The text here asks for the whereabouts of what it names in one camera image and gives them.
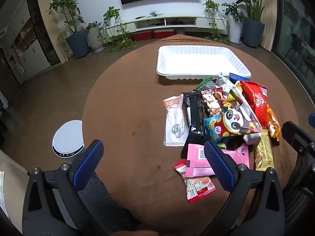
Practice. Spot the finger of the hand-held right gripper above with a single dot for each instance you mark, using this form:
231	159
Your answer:
312	121
299	140

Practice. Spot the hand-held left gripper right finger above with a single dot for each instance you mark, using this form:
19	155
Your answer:
220	164

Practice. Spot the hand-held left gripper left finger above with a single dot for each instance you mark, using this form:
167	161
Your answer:
89	162

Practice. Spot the pink snack packet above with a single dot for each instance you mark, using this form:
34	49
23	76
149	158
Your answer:
194	162

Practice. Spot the orange snack packet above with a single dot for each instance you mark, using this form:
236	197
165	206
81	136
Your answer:
273	125

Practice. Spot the red strawberry print packet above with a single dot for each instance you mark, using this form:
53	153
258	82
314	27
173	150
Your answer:
199	189

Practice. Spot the gold snack packet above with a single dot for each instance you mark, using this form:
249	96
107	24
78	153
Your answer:
264	152

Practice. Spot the panda print snack packet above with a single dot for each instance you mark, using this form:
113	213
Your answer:
231	120

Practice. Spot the black snack packet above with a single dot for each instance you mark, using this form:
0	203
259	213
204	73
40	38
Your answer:
196	118

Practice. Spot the red snack packet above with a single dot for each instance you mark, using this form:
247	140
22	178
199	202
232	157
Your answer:
256	100

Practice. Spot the white and orange bread packet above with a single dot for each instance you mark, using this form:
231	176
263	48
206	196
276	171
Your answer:
176	123

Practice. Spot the brown chocolate print packet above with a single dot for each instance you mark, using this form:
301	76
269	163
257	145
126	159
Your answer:
211	103

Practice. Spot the silver white snack bag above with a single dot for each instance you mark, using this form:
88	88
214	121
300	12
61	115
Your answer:
242	105

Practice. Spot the blue snack packet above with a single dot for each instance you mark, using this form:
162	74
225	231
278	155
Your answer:
237	76

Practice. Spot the white plastic tray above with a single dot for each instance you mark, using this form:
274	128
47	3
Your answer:
196	61

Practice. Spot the grey mesh office chair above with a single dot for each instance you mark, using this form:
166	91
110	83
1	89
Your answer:
98	196

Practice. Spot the black patio chair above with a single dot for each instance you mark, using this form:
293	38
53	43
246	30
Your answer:
299	46

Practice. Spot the beige cushion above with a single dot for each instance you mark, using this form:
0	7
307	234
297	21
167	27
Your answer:
12	177

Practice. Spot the broad-leaf plant in blue pot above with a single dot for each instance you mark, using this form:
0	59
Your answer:
253	32

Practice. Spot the beige curtain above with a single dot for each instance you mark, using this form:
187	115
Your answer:
269	17

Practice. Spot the bushy plant in white pot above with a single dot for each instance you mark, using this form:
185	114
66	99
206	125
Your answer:
236	32

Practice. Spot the leafy tree in blue pot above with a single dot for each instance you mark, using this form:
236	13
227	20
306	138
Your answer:
77	44

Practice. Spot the plant in patterned white pot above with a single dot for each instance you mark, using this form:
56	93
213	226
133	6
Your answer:
96	39

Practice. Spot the trailing vine plant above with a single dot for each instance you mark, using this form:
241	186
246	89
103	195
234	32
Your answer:
211	7
120	41

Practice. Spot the red storage box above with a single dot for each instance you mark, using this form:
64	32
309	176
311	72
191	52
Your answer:
164	33
141	36

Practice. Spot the small white pot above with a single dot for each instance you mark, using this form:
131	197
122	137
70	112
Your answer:
180	32

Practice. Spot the white television cabinet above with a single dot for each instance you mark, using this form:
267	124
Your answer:
201	21

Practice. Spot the white wall cabinet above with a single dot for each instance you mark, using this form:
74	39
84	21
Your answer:
37	54

